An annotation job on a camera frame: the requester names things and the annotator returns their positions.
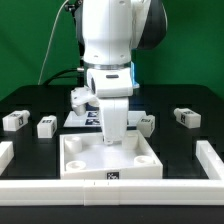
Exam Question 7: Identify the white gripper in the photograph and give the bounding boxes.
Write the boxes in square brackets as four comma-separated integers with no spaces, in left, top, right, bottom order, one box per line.
[99,97,129,145]

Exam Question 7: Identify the white square tabletop panel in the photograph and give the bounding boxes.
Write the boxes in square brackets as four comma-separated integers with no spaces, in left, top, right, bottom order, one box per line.
[60,130,163,180]

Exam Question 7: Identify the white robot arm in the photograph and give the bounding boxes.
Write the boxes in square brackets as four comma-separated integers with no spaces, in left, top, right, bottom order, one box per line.
[71,0,167,144]

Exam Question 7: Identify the white marker sheet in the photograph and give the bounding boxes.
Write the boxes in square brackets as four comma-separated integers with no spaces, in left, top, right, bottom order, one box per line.
[64,111,146,127]

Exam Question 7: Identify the white left fence block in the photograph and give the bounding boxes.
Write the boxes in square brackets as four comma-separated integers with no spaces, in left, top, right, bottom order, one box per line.
[0,141,14,176]

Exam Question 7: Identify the black cable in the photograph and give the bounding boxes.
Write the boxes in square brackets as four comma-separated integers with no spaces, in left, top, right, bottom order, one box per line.
[43,68,86,87]

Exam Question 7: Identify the white right fence rail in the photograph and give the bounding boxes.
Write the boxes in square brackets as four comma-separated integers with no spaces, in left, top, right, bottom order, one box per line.
[196,140,224,181]

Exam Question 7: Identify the white cable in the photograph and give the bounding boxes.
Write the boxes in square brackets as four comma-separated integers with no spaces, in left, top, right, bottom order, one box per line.
[37,0,69,86]

